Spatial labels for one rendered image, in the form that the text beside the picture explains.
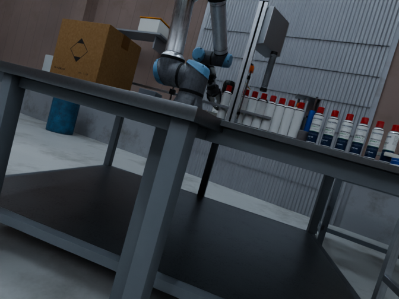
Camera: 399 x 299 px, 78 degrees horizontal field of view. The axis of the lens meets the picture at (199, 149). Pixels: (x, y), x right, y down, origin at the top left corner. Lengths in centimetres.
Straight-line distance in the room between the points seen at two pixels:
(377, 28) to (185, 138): 430
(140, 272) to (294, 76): 403
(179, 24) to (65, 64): 57
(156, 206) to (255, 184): 365
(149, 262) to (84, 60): 93
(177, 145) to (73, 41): 87
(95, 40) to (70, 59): 16
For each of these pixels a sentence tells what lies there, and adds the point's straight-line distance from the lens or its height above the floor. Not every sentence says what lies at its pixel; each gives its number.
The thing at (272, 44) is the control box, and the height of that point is 131.
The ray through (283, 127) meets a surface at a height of 93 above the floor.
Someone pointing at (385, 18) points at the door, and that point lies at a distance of 484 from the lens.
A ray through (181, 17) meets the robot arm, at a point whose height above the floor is 124.
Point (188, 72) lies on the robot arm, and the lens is 114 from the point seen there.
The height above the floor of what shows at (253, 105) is 100.
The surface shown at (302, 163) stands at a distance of 87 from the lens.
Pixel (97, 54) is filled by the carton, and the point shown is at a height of 98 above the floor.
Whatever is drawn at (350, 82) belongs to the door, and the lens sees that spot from 444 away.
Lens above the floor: 76
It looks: 3 degrees down
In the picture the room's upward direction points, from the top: 16 degrees clockwise
